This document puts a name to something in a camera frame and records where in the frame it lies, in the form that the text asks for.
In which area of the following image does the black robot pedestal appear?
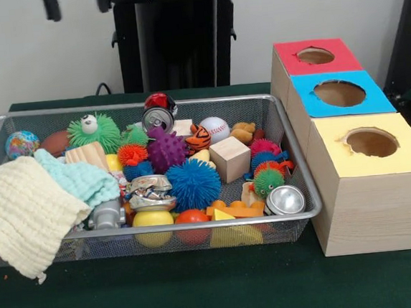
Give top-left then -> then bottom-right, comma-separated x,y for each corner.
100,0 -> 259,97

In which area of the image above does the yellow ball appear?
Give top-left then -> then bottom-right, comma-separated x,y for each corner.
131,208 -> 176,249

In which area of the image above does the red silver soda can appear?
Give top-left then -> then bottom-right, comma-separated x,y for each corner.
264,184 -> 307,218

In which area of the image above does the blue spiky ball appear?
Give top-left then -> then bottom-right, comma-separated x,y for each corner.
164,157 -> 224,214

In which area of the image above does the bag of coloured spiky balls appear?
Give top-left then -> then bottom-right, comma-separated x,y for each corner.
242,136 -> 297,200

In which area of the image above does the green spiky ball with eyes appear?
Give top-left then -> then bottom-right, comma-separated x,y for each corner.
65,110 -> 123,158

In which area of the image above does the purple spiky ball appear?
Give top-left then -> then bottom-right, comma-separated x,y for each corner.
144,123 -> 191,175

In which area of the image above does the red orange ball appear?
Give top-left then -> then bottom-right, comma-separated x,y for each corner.
174,207 -> 212,246

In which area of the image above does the cream knitted cloth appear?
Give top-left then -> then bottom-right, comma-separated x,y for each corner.
0,150 -> 99,288

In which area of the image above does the white baseball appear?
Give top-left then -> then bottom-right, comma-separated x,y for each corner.
198,115 -> 232,146

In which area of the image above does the plain wooden cube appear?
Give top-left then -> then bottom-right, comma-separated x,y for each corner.
208,134 -> 254,185

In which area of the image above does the mint green cloth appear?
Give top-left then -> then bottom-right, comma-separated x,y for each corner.
32,141 -> 122,213

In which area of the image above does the wooden box with three holes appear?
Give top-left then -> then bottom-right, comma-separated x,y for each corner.
266,32 -> 411,261

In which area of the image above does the clear mesh bin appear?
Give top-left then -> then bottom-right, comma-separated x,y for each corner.
0,85 -> 325,269

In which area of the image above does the red black can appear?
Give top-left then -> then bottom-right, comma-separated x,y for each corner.
141,91 -> 180,136

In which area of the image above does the crushed printed can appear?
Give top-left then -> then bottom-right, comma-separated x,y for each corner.
125,173 -> 176,213

